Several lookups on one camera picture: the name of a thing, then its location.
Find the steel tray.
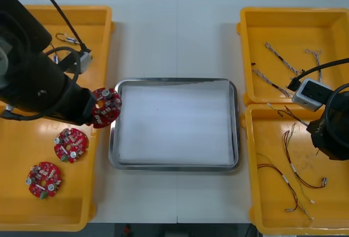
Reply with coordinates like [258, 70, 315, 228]
[108, 78, 240, 172]

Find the round red circuit board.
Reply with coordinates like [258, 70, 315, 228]
[53, 128, 90, 164]
[91, 87, 122, 129]
[26, 161, 62, 200]

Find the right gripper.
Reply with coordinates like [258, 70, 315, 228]
[306, 108, 349, 162]

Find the left black camera cable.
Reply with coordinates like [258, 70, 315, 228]
[37, 0, 92, 85]

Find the right black camera cable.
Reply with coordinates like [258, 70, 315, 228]
[286, 58, 349, 150]

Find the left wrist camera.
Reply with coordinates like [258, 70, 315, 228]
[58, 51, 93, 74]

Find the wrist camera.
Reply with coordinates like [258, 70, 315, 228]
[291, 78, 332, 112]
[58, 51, 93, 74]

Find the green-yellow wire harness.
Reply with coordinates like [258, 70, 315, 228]
[256, 152, 316, 221]

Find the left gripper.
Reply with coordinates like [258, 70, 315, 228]
[61, 85, 98, 126]

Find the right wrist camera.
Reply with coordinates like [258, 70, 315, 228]
[291, 78, 332, 112]

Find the yellow-orange plastic bin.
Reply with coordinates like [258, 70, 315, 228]
[0, 108, 99, 232]
[244, 103, 349, 237]
[19, 4, 114, 104]
[236, 7, 349, 106]

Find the black camera cable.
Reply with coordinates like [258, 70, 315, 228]
[37, 0, 92, 85]
[286, 58, 349, 150]

